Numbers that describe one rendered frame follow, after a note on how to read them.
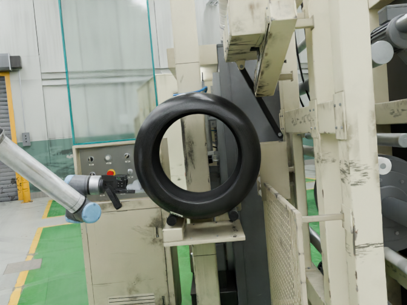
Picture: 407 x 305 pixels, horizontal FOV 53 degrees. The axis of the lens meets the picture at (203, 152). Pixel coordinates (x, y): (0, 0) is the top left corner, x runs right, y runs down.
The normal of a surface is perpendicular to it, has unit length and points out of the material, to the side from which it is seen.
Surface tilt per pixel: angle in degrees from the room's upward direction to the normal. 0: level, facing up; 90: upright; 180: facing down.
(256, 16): 90
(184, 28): 90
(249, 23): 90
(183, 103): 79
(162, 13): 90
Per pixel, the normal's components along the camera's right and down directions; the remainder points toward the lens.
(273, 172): -0.01, 0.05
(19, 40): 0.30, 0.03
